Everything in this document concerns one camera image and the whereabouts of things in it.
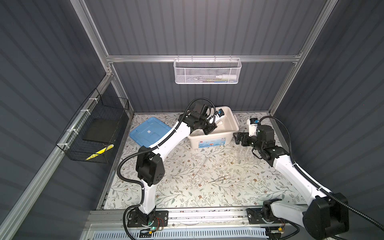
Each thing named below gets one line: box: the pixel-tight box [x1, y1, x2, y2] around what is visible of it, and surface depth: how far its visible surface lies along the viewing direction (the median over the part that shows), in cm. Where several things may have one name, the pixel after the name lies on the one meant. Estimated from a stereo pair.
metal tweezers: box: [208, 174, 232, 184], surface depth 88 cm
